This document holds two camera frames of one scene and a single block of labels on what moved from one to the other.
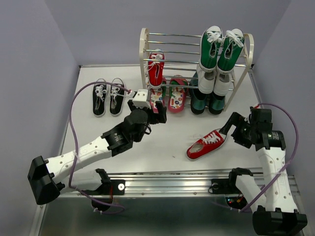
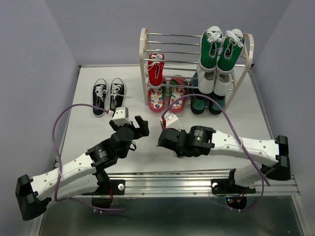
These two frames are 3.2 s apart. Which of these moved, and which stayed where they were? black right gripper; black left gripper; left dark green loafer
Moved: black left gripper; black right gripper
Stayed: left dark green loafer
